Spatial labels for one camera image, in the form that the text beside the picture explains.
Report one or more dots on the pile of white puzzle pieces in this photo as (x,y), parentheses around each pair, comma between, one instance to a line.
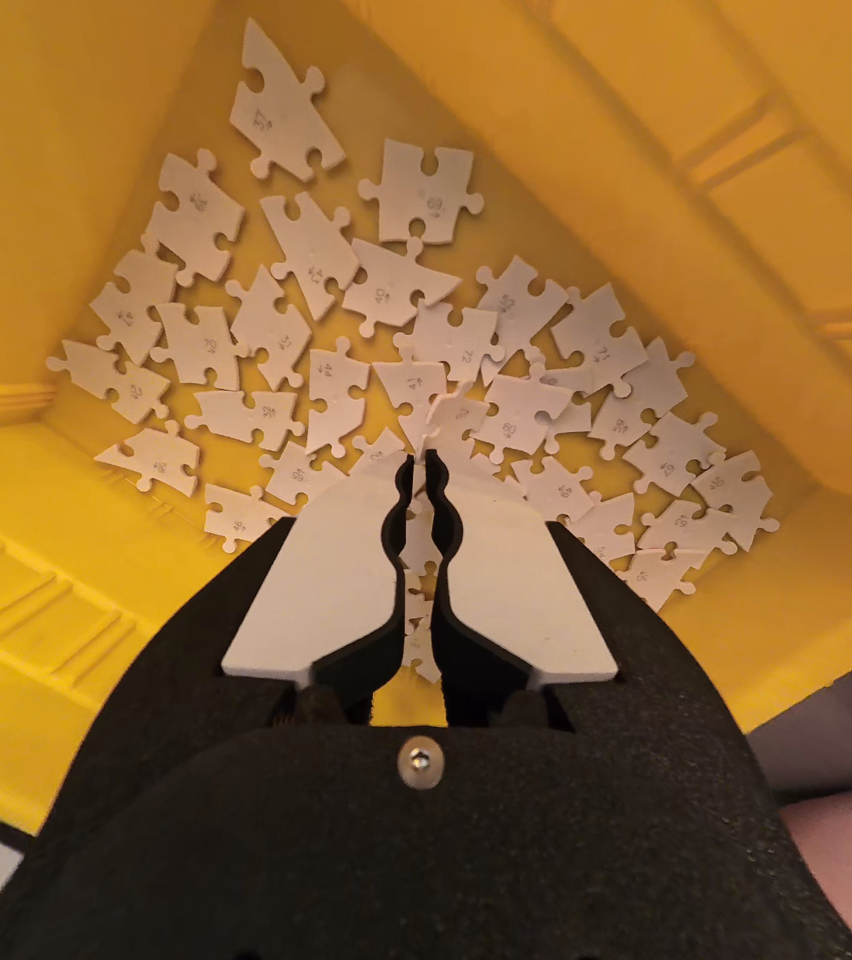
(306,247)

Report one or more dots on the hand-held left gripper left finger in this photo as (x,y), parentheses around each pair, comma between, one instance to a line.
(306,600)

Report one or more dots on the single white jigsaw piece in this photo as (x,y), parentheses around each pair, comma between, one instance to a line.
(456,416)

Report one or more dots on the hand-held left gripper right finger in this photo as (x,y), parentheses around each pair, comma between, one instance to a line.
(523,600)

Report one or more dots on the yellow plastic bin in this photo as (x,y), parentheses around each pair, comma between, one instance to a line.
(621,150)

